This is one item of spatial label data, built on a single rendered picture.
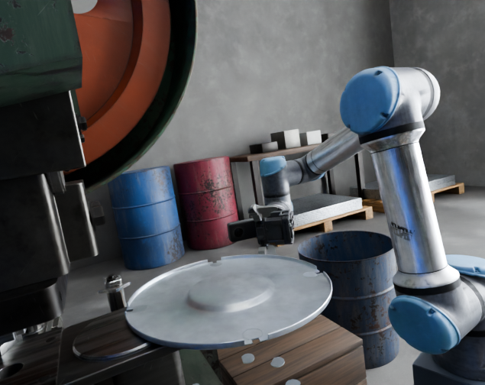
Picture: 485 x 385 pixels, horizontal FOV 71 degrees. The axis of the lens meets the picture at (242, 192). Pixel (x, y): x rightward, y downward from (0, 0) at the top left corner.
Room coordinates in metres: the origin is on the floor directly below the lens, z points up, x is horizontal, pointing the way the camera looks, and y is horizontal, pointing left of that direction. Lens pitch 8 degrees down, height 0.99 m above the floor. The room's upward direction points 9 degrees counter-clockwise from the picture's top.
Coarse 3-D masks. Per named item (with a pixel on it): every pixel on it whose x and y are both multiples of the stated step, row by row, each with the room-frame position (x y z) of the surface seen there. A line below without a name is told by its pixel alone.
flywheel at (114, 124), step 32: (128, 0) 0.80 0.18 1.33; (160, 0) 0.80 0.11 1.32; (96, 32) 0.77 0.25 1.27; (128, 32) 0.80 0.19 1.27; (160, 32) 0.79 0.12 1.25; (96, 64) 0.76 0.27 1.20; (128, 64) 0.79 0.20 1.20; (160, 64) 0.79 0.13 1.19; (96, 96) 0.76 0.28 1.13; (128, 96) 0.75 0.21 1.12; (96, 128) 0.72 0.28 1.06; (128, 128) 0.75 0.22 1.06
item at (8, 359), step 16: (32, 336) 0.43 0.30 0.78; (48, 336) 0.42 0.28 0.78; (16, 352) 0.39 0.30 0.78; (32, 352) 0.39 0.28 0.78; (48, 352) 0.38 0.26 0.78; (0, 368) 0.36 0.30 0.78; (16, 368) 0.37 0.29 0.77; (32, 368) 0.35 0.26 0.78; (48, 368) 0.35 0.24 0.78; (0, 384) 0.33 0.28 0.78; (16, 384) 0.33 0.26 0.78; (32, 384) 0.32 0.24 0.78; (48, 384) 0.32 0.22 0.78
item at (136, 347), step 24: (120, 312) 0.45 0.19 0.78; (72, 336) 0.41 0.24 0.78; (96, 336) 0.39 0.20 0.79; (120, 336) 0.38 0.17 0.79; (72, 360) 0.36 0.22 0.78; (96, 360) 0.35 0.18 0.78; (120, 360) 0.34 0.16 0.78; (144, 360) 0.35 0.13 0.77; (168, 360) 0.38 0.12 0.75; (72, 384) 0.32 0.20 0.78; (120, 384) 0.35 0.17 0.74; (144, 384) 0.36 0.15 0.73; (168, 384) 0.37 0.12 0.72
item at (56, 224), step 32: (0, 192) 0.31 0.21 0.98; (32, 192) 0.32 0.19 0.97; (64, 192) 0.35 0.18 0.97; (0, 224) 0.30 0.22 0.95; (32, 224) 0.31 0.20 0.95; (64, 224) 0.35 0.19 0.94; (96, 224) 0.37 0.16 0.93; (0, 256) 0.30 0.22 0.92; (32, 256) 0.31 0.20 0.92; (64, 256) 0.33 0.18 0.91; (0, 288) 0.30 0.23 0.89
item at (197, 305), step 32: (256, 256) 0.61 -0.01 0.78; (160, 288) 0.51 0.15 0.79; (192, 288) 0.48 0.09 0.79; (224, 288) 0.47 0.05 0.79; (256, 288) 0.45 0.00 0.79; (288, 288) 0.46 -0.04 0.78; (320, 288) 0.44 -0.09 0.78; (128, 320) 0.40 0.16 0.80; (160, 320) 0.40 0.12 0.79; (192, 320) 0.39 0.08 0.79; (224, 320) 0.38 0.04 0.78; (256, 320) 0.38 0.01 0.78; (288, 320) 0.37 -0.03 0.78
